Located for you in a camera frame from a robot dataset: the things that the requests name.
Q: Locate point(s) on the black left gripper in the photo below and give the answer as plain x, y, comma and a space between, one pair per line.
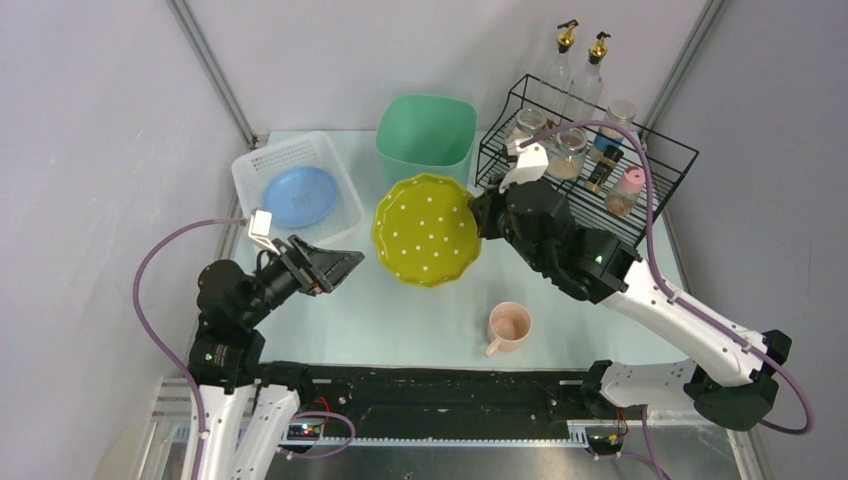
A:
303, 266

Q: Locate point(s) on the green polka dot plate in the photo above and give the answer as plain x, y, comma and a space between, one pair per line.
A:
424, 232

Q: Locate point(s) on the green plastic bin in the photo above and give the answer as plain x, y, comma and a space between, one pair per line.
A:
423, 133

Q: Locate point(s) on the glass oil bottle gold cap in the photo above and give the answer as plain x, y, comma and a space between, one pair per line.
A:
587, 84

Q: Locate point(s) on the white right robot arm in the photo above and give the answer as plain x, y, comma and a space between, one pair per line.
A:
730, 384

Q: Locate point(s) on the white perforated plastic basket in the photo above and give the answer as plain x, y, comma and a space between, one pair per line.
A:
252, 173

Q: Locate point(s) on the glass jar with light powder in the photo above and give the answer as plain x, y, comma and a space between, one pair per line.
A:
526, 123

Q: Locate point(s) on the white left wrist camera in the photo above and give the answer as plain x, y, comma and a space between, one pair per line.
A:
258, 230

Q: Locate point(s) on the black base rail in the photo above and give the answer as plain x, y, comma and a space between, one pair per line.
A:
464, 406

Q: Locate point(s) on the small black cap spice bottle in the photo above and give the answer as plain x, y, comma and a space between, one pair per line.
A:
604, 167

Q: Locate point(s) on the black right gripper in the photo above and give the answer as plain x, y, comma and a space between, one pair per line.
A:
501, 216

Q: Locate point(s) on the large glass jar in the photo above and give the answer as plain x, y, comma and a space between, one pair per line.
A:
566, 152

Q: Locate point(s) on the spice shaker white lid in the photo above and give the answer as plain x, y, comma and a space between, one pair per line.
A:
620, 112

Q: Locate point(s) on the pink mug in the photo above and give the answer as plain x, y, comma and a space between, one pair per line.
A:
509, 325

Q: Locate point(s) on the blue plate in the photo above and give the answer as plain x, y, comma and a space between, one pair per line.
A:
300, 196

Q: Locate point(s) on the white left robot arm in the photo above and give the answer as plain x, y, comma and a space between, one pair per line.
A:
224, 360

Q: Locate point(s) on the black wire rack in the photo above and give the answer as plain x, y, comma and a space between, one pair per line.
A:
669, 161

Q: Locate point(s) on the pink lid spice jar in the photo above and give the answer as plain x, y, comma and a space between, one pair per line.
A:
622, 198

